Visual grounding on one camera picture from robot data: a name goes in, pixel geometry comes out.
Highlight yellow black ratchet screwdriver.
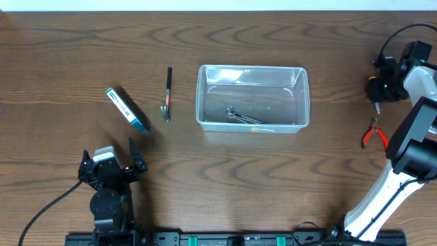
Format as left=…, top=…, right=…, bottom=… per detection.
left=367, top=77, right=380, bottom=114

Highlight red handled cutting pliers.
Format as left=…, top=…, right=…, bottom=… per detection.
left=361, top=117, right=390, bottom=152

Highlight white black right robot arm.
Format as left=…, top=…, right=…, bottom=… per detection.
left=326, top=41, right=436, bottom=242

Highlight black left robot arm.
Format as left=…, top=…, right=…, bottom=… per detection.
left=78, top=138, right=147, bottom=234

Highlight clear plastic container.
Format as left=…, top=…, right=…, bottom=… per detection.
left=196, top=64, right=310, bottom=134

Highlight teal white cardboard box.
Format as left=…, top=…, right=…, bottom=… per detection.
left=106, top=87, right=147, bottom=132

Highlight silver adjustable wrench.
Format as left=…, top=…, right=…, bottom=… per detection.
left=225, top=107, right=266, bottom=124

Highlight small black handled hammer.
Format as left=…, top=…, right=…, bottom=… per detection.
left=160, top=67, right=173, bottom=122

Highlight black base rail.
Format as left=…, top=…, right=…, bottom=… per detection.
left=64, top=230, right=408, bottom=246

